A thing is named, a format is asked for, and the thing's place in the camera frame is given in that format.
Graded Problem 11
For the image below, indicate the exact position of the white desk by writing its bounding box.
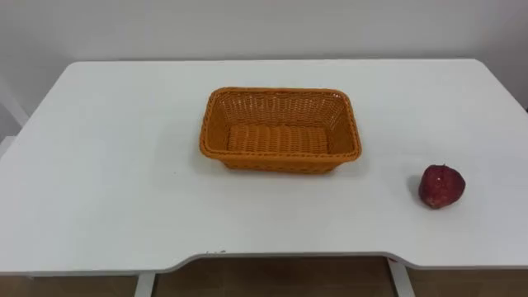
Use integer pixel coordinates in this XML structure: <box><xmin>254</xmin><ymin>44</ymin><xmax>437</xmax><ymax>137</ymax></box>
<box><xmin>0</xmin><ymin>58</ymin><xmax>528</xmax><ymax>297</ymax></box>

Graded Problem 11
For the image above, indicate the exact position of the red apple soft toy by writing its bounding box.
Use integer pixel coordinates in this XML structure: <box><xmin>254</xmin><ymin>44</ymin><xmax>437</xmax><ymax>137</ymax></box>
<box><xmin>417</xmin><ymin>163</ymin><xmax>467</xmax><ymax>210</ymax></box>

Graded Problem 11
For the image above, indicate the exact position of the orange woven basket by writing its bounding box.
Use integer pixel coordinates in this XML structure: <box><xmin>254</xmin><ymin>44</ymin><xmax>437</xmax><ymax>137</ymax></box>
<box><xmin>199</xmin><ymin>86</ymin><xmax>363</xmax><ymax>175</ymax></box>

